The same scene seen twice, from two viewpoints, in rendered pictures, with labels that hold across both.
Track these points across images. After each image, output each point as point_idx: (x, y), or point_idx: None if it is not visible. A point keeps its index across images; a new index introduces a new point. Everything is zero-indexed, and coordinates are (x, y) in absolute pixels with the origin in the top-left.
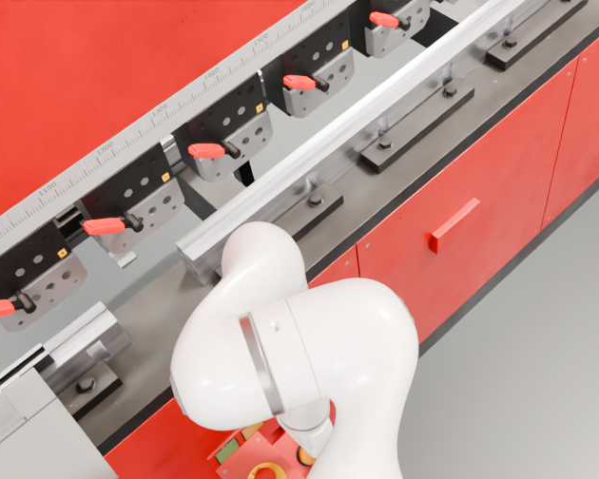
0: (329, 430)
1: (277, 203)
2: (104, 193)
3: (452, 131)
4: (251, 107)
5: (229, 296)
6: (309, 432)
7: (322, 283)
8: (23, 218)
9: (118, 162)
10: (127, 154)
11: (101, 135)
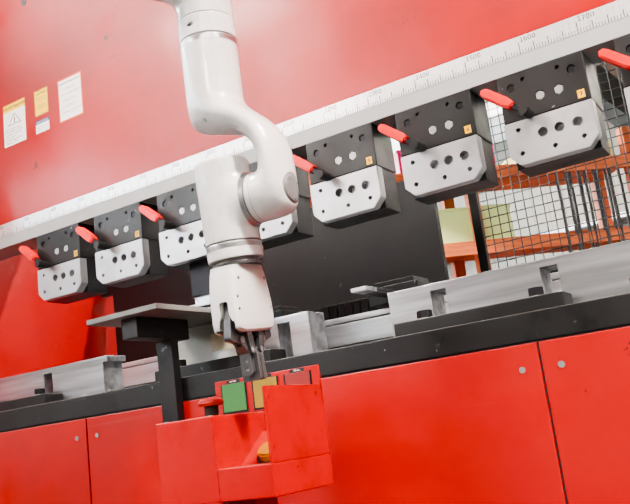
0: (226, 278)
1: (495, 283)
2: (320, 148)
3: None
4: (458, 125)
5: None
6: (209, 259)
7: (479, 376)
8: None
9: (337, 127)
10: (345, 122)
11: (330, 96)
